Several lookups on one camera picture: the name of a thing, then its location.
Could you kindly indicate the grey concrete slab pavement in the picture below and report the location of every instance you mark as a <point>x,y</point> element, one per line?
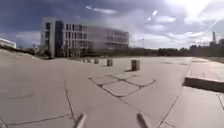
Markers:
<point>50,86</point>

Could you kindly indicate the distant row of trees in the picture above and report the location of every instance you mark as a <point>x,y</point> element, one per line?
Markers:
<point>166,51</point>

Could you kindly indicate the grey building with dark column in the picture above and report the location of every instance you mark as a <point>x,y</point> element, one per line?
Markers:
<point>66,36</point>

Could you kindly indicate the concrete block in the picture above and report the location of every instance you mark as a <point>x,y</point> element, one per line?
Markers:
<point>96,61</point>
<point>135,65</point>

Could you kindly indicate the low raised concrete platform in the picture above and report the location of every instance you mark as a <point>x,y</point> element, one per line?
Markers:
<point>206,75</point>

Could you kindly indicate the chimney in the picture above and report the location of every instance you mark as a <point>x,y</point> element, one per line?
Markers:
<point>214,37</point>

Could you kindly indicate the low white building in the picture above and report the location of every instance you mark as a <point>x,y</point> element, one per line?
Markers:
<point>6,43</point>

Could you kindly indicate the robot's own part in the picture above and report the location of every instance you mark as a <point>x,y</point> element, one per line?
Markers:
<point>80,120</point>
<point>141,120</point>

